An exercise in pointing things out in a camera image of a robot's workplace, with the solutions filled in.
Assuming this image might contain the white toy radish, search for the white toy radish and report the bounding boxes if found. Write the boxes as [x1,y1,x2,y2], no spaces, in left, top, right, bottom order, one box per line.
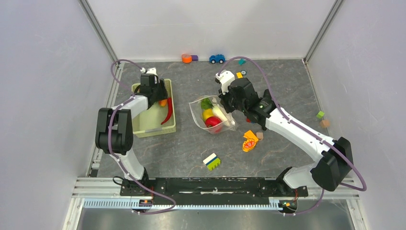
[212,105,231,127]

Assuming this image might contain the clear dotted zip bag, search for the clear dotted zip bag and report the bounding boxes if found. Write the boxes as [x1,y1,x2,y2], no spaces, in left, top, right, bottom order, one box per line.
[189,95,237,134]

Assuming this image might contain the green leafy toy vegetable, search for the green leafy toy vegetable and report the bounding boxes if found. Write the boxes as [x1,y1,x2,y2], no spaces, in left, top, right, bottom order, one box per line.
[200,98,213,110]

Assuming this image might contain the yellow toy fruit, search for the yellow toy fruit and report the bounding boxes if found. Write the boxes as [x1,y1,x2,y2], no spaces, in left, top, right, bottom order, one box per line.
[202,108,214,122]

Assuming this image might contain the red toy tomato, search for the red toy tomato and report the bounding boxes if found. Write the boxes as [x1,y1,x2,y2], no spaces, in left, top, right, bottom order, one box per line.
[205,116,223,134]

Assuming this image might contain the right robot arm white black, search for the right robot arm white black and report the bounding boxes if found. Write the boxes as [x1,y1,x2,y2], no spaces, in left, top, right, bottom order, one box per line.
[215,76,353,196]

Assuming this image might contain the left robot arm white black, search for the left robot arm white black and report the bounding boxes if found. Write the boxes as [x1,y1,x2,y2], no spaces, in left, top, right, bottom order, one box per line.
[95,73,169,195]

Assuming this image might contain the orange red toy mango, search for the orange red toy mango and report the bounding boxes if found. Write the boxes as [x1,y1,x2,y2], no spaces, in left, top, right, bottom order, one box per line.
[159,99,168,107]

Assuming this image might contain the red toy chili pepper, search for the red toy chili pepper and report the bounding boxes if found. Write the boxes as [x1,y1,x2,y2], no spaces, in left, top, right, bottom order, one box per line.
[160,97,173,125]

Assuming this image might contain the yellow toy brick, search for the yellow toy brick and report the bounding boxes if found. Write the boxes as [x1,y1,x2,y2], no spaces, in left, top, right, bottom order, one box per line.
[236,72,243,79]

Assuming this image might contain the red blue toy block house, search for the red blue toy block house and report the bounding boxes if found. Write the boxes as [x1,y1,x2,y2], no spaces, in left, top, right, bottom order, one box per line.
[246,118,254,124]

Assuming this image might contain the teal toy block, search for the teal toy block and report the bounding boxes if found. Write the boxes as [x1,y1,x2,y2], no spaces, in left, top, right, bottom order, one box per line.
[238,58,246,65]

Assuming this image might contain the blue toy car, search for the blue toy car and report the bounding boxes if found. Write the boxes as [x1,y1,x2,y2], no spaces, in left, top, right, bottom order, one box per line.
[209,54,226,64]

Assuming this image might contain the small pink wooden cube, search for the small pink wooden cube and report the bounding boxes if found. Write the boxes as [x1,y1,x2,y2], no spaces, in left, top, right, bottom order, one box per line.
[256,132,264,140]

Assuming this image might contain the orange yellow toy piece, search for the orange yellow toy piece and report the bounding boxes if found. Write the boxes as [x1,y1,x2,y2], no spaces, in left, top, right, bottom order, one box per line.
[242,130,259,152]

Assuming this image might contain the white green toy brick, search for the white green toy brick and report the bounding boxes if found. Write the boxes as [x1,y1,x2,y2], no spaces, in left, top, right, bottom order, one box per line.
[203,153,221,171]

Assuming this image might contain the small green cube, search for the small green cube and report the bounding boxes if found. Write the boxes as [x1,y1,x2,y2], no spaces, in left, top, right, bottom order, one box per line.
[316,111,325,119]

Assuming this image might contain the small tan wooden cube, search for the small tan wooden cube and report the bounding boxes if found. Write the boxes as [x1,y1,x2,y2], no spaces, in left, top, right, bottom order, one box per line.
[319,119,330,128]

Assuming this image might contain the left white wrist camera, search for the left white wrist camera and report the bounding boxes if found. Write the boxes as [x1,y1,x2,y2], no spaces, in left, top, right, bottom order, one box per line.
[140,68,158,76]

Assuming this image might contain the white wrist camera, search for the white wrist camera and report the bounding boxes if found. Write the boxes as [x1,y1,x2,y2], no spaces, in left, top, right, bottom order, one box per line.
[140,68,158,76]
[215,70,235,94]

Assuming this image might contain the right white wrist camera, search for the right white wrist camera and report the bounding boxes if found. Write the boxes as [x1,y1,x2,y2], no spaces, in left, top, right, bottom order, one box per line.
[215,70,235,94]

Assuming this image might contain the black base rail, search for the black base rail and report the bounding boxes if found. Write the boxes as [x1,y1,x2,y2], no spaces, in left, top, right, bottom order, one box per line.
[120,177,308,206]

